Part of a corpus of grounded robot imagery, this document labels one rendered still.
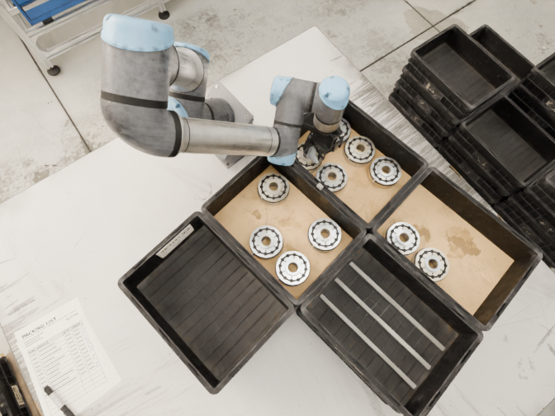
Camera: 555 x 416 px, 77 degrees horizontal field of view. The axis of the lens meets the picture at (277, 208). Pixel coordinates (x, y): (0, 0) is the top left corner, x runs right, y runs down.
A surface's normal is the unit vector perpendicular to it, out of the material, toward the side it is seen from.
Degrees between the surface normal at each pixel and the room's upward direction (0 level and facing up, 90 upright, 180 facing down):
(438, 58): 0
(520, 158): 0
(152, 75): 62
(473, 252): 0
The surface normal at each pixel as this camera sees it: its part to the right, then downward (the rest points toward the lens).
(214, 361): 0.01, -0.32
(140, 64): 0.44, 0.36
